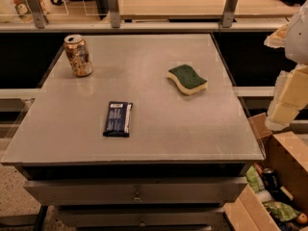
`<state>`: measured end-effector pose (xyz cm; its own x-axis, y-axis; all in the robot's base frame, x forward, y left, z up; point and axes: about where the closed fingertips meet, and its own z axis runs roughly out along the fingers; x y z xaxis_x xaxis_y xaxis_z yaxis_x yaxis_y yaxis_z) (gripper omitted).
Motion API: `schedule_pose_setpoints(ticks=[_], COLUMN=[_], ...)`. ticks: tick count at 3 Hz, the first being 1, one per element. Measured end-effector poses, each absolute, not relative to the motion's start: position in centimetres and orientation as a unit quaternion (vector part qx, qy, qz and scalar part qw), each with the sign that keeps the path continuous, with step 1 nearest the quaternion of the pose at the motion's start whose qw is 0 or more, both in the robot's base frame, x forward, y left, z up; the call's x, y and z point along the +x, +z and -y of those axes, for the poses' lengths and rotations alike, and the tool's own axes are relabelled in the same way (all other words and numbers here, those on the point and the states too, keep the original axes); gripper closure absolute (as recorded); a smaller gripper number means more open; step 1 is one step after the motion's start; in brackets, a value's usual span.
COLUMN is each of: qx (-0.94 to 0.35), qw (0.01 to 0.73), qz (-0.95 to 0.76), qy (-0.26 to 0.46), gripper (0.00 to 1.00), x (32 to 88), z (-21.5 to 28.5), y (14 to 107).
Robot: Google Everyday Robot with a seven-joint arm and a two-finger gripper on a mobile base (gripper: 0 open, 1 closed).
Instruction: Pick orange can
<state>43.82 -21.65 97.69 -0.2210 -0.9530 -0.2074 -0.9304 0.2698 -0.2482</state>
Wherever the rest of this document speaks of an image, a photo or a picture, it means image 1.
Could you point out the green bag in box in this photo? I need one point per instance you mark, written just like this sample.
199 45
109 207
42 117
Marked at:
281 211

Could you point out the left metal bracket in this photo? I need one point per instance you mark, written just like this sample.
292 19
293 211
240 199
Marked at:
40 20

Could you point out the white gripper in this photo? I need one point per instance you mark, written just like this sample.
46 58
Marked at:
296 39

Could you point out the right metal bracket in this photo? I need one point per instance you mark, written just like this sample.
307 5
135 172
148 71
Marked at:
227 17

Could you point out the upper grey drawer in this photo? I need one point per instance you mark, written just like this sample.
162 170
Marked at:
136 191

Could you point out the dark blue snack bar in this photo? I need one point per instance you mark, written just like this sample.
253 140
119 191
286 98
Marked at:
118 119

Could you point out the black can in box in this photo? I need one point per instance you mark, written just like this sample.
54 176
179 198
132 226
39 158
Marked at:
270 179

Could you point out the white printed bag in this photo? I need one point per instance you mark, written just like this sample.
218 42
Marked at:
15 11

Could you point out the metal bracket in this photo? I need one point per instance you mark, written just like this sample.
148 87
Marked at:
115 18
40 20
227 17

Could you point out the green yellow sponge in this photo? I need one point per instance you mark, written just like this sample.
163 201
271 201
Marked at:
186 79

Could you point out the lower grey drawer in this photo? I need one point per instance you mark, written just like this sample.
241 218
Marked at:
142 217

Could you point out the grey drawer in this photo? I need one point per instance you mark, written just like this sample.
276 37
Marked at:
142 217
136 191

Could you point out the middle metal bracket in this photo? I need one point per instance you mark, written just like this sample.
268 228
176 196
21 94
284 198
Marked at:
115 18

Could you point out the orange soda can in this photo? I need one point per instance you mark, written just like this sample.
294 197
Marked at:
78 55

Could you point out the cardboard box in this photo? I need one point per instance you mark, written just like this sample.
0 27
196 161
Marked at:
287 154

